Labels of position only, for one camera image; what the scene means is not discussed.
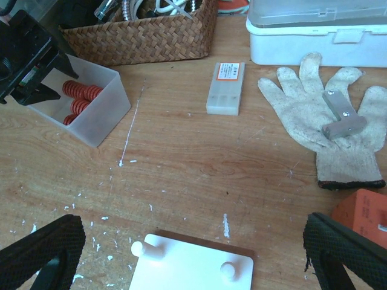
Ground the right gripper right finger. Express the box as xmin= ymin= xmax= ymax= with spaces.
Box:
xmin=303 ymin=212 xmax=386 ymax=289

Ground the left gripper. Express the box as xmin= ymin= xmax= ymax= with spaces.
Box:
xmin=1 ymin=10 xmax=79 ymax=106

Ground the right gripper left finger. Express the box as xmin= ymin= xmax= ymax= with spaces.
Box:
xmin=1 ymin=214 xmax=86 ymax=289

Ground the red square block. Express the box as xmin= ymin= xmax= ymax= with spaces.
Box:
xmin=331 ymin=189 xmax=387 ymax=248

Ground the translucent spring bin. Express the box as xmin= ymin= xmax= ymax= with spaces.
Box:
xmin=29 ymin=55 xmax=131 ymax=147

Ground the wicker basket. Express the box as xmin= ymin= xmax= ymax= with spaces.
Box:
xmin=59 ymin=1 xmax=218 ymax=66

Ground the white work glove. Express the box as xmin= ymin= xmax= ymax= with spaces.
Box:
xmin=258 ymin=53 xmax=386 ymax=190

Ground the small clear parts case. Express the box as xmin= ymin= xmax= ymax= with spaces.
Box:
xmin=206 ymin=62 xmax=246 ymax=116

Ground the white plastic toolbox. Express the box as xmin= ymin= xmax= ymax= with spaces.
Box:
xmin=246 ymin=0 xmax=386 ymax=68

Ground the metal T bracket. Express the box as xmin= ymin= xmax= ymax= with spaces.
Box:
xmin=322 ymin=89 xmax=367 ymax=140

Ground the white peg base plate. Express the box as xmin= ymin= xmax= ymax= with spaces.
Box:
xmin=129 ymin=234 xmax=254 ymax=289

